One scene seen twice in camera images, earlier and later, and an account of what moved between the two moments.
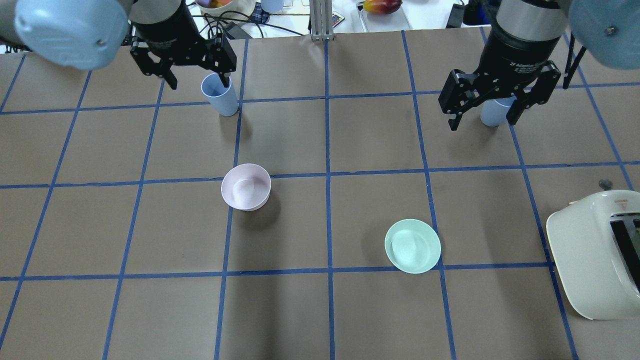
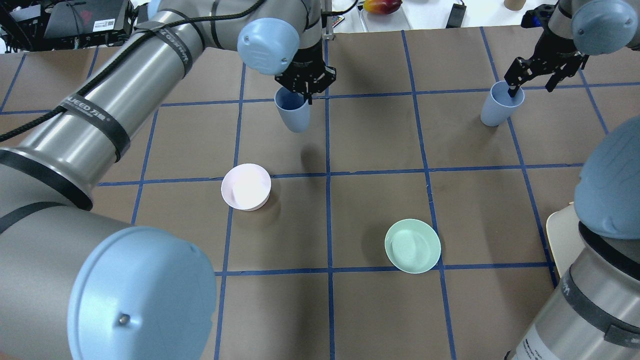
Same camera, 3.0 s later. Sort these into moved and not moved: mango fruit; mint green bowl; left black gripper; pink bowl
Moved: left black gripper
Not moved: pink bowl; mint green bowl; mango fruit
